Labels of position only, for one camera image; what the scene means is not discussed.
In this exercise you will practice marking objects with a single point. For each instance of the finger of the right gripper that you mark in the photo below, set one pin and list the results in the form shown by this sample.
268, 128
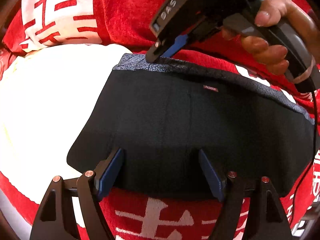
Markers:
179, 43
156, 51

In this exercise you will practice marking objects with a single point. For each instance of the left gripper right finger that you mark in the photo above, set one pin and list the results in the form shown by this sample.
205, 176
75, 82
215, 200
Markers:
250, 205

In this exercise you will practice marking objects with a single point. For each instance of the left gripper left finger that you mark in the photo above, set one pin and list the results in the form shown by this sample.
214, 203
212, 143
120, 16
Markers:
55, 218

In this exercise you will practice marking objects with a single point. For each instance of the black pants with grey stripe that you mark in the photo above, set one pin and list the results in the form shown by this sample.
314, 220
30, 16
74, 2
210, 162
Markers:
163, 114

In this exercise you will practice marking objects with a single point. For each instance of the red folded quilt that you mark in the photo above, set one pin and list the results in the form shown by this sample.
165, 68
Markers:
42, 23

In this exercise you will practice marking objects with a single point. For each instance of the red wedding bed blanket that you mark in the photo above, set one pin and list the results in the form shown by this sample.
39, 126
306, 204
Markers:
132, 215

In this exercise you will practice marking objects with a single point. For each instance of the white bed sheet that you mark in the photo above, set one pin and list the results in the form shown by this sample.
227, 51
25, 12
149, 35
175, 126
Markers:
46, 99

